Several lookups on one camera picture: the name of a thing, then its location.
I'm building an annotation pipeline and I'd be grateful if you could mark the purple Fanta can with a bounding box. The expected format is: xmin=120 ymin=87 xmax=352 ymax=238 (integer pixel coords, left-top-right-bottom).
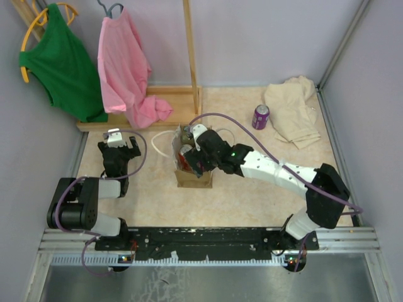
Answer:
xmin=252 ymin=104 xmax=270 ymax=130

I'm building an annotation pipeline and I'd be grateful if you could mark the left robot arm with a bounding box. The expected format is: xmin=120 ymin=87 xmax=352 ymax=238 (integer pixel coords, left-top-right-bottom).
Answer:
xmin=47 ymin=136 xmax=142 ymax=250

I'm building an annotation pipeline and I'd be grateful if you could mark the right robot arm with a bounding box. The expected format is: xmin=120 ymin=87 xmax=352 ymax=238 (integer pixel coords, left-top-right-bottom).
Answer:
xmin=183 ymin=125 xmax=349 ymax=249

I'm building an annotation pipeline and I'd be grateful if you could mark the clear glass beverage bottle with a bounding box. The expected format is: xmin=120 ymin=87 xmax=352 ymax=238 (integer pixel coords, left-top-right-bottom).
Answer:
xmin=180 ymin=125 xmax=194 ymax=145

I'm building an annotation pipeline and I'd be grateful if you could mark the red Coca-Cola can upright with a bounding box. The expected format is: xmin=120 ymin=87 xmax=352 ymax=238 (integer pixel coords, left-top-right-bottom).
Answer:
xmin=178 ymin=144 xmax=193 ymax=171

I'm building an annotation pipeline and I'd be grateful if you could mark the wooden clothes rack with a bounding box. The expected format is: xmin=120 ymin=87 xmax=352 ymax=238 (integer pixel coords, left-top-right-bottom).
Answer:
xmin=11 ymin=1 xmax=202 ymax=132

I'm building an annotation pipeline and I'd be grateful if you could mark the pink t-shirt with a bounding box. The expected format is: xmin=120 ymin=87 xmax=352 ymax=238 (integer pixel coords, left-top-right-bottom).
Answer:
xmin=97 ymin=8 xmax=173 ymax=129

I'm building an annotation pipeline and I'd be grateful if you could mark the green tank top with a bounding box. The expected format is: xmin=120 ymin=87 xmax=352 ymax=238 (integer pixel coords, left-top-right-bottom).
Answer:
xmin=19 ymin=3 xmax=108 ymax=123

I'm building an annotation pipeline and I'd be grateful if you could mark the beige crumpled cloth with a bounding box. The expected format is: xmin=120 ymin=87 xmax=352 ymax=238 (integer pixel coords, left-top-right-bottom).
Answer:
xmin=263 ymin=75 xmax=321 ymax=149

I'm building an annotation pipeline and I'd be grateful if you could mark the grey clothes hanger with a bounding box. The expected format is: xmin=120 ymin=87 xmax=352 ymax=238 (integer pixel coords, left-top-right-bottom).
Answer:
xmin=97 ymin=0 xmax=124 ymax=19

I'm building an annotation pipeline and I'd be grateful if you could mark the yellow clothes hanger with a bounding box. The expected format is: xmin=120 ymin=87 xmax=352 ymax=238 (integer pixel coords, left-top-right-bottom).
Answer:
xmin=20 ymin=2 xmax=79 ymax=83

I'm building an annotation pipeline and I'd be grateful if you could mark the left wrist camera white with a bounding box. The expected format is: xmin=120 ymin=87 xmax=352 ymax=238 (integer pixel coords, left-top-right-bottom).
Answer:
xmin=103 ymin=128 xmax=126 ymax=148

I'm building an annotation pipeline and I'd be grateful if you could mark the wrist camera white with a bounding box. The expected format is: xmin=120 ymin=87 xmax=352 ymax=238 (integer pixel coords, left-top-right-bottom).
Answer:
xmin=191 ymin=124 xmax=208 ymax=151
xmin=103 ymin=128 xmax=126 ymax=148

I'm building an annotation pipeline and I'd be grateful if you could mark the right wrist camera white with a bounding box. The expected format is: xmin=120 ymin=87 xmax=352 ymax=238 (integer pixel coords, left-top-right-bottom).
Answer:
xmin=191 ymin=124 xmax=208 ymax=151

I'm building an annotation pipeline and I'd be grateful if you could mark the white rope bag handle left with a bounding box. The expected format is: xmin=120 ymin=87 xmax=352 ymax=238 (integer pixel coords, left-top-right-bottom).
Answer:
xmin=150 ymin=130 xmax=175 ymax=159

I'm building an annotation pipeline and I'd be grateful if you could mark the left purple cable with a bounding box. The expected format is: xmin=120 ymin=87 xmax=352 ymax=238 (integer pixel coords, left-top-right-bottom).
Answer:
xmin=54 ymin=129 xmax=149 ymax=277

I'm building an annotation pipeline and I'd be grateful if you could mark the purple cable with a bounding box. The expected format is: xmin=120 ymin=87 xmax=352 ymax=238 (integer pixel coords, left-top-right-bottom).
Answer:
xmin=54 ymin=129 xmax=149 ymax=277
xmin=188 ymin=112 xmax=365 ymax=273

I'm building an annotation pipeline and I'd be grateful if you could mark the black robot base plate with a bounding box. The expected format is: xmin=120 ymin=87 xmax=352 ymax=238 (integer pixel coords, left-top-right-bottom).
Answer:
xmin=95 ymin=227 xmax=319 ymax=261

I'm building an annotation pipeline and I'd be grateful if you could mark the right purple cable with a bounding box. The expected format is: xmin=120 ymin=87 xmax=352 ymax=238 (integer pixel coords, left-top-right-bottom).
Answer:
xmin=188 ymin=112 xmax=365 ymax=273

